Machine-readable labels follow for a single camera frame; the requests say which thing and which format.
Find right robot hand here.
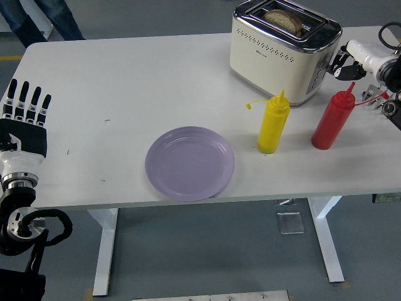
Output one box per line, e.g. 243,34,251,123
327,40,394,82

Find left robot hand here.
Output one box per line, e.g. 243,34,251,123
0,78,53,178

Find bread slice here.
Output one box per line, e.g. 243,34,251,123
263,9,304,35

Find cream and chrome toaster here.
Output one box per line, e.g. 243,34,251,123
229,0,344,107

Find purple plate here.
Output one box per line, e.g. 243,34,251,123
144,125,236,202

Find clear plastic floor plate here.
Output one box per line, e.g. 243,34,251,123
276,211,305,235

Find metal toast rack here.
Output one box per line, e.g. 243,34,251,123
362,83,391,111

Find red squeeze bottle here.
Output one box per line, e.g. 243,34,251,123
311,81,389,151

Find white cabinet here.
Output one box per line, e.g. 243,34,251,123
0,0,55,41

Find yellow squeeze bottle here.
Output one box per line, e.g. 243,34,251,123
245,89,291,155

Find person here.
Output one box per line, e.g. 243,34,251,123
0,0,86,48

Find white table leg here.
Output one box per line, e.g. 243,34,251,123
86,207,120,297
306,196,346,283

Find table control panel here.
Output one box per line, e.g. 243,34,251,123
372,193,401,204

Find grey metal base plate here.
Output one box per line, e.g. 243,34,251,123
132,290,291,301

